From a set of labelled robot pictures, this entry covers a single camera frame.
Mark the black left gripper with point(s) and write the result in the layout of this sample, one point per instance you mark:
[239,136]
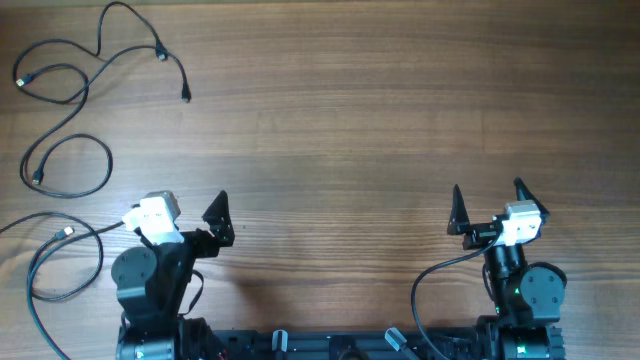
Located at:
[207,247]

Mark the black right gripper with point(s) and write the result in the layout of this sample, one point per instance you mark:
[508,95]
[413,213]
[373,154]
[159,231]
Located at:
[478,235]

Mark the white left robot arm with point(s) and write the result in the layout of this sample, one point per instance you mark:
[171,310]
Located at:
[151,280]

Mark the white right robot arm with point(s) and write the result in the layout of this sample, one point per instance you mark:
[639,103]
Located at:
[527,296]

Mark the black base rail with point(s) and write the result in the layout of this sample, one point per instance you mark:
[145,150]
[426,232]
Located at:
[471,343]

